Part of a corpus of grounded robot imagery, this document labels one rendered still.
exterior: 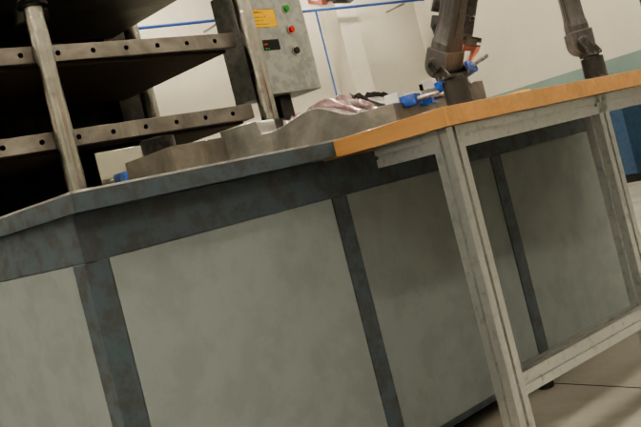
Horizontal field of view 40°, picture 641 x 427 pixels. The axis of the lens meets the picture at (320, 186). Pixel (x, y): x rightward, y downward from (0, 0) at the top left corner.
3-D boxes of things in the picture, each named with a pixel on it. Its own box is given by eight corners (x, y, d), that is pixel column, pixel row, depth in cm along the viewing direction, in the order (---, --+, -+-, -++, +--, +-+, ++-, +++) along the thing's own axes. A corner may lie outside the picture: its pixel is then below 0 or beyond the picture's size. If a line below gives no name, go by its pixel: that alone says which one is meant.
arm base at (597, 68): (560, 62, 241) (582, 55, 235) (599, 56, 254) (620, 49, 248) (568, 90, 241) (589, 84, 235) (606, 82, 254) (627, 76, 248)
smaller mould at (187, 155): (231, 166, 201) (224, 136, 201) (178, 176, 191) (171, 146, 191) (183, 181, 216) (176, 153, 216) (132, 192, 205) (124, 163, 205)
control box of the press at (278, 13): (396, 361, 328) (301, -18, 328) (341, 388, 307) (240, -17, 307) (355, 363, 344) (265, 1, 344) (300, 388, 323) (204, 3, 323)
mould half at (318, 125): (438, 119, 228) (427, 79, 228) (398, 125, 206) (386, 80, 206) (280, 163, 253) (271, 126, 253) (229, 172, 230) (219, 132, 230)
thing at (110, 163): (184, 194, 272) (171, 140, 272) (109, 211, 253) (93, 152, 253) (105, 217, 308) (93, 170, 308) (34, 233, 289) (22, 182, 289)
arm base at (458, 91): (415, 86, 202) (437, 78, 196) (469, 77, 215) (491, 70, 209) (423, 119, 202) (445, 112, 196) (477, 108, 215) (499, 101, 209)
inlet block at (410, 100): (444, 103, 211) (440, 81, 211) (438, 103, 206) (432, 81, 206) (397, 116, 217) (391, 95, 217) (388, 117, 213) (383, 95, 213)
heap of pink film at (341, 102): (387, 110, 231) (380, 81, 231) (358, 112, 216) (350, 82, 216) (305, 133, 244) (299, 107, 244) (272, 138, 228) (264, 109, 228)
